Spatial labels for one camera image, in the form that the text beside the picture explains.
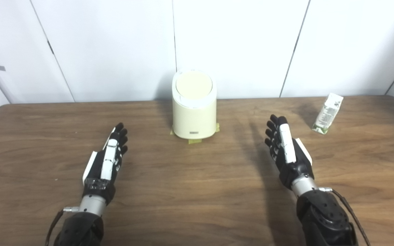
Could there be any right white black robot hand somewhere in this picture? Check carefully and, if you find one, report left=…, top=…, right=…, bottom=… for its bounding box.
left=265, top=114, right=315, bottom=191

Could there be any white green milk carton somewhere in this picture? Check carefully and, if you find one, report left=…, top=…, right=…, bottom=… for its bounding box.
left=312, top=93, right=344, bottom=134

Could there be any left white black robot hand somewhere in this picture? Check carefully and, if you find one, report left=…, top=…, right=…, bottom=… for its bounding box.
left=82, top=122, right=129, bottom=205

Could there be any cream round bin lid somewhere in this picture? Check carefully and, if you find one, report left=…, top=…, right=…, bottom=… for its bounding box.
left=175, top=71, right=213, bottom=100

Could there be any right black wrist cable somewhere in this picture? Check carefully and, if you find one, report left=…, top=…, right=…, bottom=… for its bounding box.
left=320, top=187, right=372, bottom=246

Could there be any cream-colored round bin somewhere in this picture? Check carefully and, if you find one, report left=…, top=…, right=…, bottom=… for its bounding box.
left=172, top=69, right=217, bottom=140

